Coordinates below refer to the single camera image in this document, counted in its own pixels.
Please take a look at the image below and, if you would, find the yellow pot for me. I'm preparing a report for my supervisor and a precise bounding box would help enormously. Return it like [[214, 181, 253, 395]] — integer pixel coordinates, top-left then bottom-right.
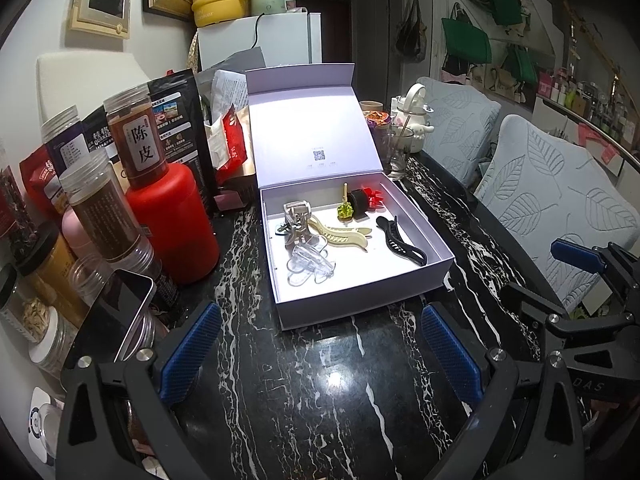
[[191, 0, 278, 28]]

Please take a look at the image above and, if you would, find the lavender gift box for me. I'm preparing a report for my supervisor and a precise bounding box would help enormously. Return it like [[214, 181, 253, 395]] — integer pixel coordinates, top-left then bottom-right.
[[245, 64, 456, 331]]

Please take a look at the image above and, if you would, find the jar of dark dried berries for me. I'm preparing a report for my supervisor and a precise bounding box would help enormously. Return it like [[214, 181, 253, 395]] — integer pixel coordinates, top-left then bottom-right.
[[0, 165, 38, 261]]

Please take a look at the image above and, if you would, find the white fridge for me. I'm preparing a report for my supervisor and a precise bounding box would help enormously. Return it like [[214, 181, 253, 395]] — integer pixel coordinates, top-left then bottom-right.
[[197, 10, 323, 73]]

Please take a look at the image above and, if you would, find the small black pouch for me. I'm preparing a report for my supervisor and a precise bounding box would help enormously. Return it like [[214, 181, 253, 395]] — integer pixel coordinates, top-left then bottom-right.
[[82, 109, 123, 181]]

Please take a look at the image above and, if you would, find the red and white packet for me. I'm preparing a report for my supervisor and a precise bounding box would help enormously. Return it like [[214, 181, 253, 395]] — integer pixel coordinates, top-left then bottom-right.
[[204, 105, 251, 183]]

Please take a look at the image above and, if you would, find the chair with leaf-pattern cover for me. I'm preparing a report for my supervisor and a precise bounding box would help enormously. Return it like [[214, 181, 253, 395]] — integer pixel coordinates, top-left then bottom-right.
[[474, 114, 640, 311], [415, 76, 502, 186]]

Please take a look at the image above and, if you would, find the pink bottle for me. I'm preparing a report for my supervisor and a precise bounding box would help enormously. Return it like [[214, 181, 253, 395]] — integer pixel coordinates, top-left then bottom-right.
[[61, 207, 101, 261]]

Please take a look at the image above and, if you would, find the white teapot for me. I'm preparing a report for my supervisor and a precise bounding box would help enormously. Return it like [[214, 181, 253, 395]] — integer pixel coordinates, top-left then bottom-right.
[[390, 82, 436, 153]]

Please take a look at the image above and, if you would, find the clear jar with blue label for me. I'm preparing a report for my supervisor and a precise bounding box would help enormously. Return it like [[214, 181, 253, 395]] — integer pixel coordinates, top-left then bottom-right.
[[41, 105, 96, 171]]

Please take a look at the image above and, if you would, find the tall jar with white label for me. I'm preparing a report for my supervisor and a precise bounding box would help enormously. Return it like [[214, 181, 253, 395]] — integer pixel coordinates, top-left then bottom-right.
[[103, 85, 171, 188]]

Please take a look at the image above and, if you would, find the wall intercom panel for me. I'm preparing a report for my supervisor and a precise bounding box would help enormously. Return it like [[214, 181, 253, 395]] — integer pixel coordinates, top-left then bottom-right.
[[67, 0, 133, 41]]

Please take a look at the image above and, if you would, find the white-lidded jar of seeds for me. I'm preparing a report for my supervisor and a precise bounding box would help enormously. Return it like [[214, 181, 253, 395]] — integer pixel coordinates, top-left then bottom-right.
[[22, 297, 76, 376]]

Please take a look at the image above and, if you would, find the green lollipop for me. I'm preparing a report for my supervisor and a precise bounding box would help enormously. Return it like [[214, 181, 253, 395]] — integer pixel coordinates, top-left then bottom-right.
[[337, 182, 356, 221]]

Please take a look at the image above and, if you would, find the clear fishbone hair clip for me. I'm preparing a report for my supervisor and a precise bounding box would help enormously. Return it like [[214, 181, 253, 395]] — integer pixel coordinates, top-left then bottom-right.
[[286, 240, 337, 287]]

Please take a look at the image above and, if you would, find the glass jar of dried flowers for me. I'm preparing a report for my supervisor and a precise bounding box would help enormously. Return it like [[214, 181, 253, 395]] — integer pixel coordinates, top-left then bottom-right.
[[366, 110, 394, 161]]

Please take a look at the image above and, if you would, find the clear jar of brown powder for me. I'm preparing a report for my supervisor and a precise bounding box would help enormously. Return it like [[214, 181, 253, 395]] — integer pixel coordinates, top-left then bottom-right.
[[59, 149, 156, 266]]

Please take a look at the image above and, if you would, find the white paper bag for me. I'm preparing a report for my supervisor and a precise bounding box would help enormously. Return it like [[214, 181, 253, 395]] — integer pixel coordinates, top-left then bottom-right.
[[212, 69, 250, 121]]

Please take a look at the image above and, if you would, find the red hair clip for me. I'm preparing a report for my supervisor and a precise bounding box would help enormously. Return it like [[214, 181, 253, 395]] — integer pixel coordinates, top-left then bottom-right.
[[362, 185, 388, 209]]

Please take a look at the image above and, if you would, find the empty clear jar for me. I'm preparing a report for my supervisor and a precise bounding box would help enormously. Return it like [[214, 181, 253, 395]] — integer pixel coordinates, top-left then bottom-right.
[[70, 255, 116, 301]]

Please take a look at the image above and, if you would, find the amber jar with black lid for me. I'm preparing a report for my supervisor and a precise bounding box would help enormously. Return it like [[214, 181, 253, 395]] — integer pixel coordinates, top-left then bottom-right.
[[14, 220, 88, 328]]

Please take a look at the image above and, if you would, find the small maroon box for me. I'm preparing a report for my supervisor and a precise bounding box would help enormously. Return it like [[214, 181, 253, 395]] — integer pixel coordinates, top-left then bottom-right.
[[215, 189, 246, 213]]

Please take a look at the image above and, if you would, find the red snack bag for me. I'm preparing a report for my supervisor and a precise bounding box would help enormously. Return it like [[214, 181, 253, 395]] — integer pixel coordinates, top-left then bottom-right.
[[19, 144, 68, 216]]

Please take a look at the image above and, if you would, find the black hair clip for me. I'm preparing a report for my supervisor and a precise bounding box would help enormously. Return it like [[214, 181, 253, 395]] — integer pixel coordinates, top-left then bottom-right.
[[375, 215, 428, 266]]

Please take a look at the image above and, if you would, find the dark hanging bag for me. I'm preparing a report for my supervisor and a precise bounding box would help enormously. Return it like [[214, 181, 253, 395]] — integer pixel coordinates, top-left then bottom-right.
[[395, 0, 428, 63]]

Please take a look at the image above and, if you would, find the red bottle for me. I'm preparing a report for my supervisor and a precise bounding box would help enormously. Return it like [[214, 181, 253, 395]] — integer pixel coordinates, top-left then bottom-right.
[[125, 162, 221, 286]]

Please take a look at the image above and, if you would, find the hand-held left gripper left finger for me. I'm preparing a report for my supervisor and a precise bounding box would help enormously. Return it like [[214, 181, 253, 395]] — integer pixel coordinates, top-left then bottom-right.
[[55, 301, 223, 480]]

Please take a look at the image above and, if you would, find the cream banana hair clip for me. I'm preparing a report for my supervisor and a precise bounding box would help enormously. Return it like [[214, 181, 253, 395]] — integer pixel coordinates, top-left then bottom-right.
[[307, 217, 373, 253]]

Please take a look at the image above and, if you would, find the black hair tie roll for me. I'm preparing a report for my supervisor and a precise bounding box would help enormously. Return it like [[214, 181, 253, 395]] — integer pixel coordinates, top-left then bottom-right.
[[347, 189, 371, 221]]

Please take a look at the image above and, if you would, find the row of small bottles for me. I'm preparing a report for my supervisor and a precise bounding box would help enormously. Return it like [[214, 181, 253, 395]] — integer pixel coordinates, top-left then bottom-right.
[[537, 67, 636, 136]]

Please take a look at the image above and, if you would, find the large black pouch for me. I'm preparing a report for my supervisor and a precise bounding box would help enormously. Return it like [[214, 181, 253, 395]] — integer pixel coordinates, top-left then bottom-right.
[[147, 69, 221, 211]]

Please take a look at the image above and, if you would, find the white chair back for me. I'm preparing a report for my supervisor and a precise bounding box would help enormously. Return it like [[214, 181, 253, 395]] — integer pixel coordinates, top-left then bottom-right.
[[36, 51, 151, 126]]

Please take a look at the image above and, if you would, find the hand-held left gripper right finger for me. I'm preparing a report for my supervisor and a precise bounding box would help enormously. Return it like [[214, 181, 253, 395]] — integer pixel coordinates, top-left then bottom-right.
[[420, 304, 588, 480]]

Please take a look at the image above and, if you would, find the white round gadget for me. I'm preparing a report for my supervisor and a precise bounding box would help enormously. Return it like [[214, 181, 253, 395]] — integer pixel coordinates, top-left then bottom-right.
[[30, 385, 67, 466]]

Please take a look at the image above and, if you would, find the clear jar under phone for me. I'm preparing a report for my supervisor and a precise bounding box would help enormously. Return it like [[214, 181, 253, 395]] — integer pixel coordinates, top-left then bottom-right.
[[115, 305, 171, 361]]

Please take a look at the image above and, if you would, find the glass cup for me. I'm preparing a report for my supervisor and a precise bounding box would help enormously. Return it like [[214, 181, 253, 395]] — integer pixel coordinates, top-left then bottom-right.
[[382, 125, 416, 181]]

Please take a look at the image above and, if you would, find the smartphone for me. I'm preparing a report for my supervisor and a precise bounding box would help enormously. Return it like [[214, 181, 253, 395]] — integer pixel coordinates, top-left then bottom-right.
[[65, 269, 156, 386]]

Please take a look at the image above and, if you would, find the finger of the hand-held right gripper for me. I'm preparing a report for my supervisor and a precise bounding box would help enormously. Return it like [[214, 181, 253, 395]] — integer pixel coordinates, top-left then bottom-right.
[[501, 283, 640, 352], [550, 239, 640, 287]]

